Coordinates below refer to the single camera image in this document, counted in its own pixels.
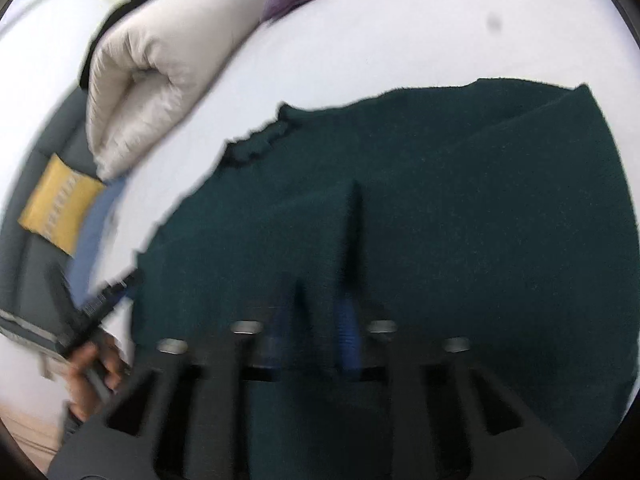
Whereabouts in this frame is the blue pillow with white border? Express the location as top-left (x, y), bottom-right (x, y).
top-left (67, 177), bottom-right (128, 306)

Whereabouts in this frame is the grey upholstered headboard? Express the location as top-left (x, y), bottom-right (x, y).
top-left (0, 87), bottom-right (108, 331)

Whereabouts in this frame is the person's left hand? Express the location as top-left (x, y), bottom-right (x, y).
top-left (65, 332), bottom-right (131, 421)

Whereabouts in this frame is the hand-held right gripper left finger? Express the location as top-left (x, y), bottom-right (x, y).
top-left (102, 280), bottom-right (311, 480)

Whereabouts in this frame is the yellow patterned pillow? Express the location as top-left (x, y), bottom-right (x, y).
top-left (18, 154), bottom-right (107, 256)

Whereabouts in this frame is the beige folded comforter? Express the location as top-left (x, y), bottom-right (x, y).
top-left (85, 0), bottom-right (273, 181)

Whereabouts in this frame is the dark green knit sweater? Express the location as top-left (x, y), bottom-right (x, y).
top-left (131, 77), bottom-right (633, 480)

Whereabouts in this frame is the bed with white sheet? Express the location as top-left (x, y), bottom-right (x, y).
top-left (0, 0), bottom-right (640, 411)

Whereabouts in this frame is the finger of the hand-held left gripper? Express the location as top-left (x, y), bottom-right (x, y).
top-left (67, 270), bottom-right (146, 350)
top-left (44, 269), bottom-right (81, 336)

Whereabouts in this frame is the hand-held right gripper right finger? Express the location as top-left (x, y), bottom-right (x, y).
top-left (335, 295), bottom-right (538, 480)

